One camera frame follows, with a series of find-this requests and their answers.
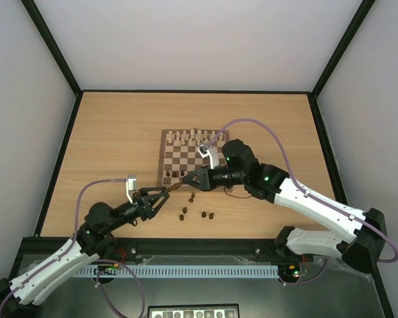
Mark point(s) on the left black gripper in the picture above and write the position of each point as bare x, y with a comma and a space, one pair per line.
146, 209

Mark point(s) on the wooden chess board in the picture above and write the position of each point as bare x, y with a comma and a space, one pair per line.
182, 158

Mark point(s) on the white chess pieces row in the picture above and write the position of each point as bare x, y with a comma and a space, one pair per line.
192, 137

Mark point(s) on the white slotted cable duct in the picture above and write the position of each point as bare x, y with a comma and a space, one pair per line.
181, 271

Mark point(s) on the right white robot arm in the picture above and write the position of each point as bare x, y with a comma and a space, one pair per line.
352, 235

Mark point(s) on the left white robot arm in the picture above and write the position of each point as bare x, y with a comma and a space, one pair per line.
92, 242

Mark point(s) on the black aluminium frame rail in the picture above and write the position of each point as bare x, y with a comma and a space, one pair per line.
257, 250

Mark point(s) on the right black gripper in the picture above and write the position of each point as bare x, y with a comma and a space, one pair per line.
209, 179

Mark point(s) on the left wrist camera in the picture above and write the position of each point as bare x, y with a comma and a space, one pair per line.
130, 187

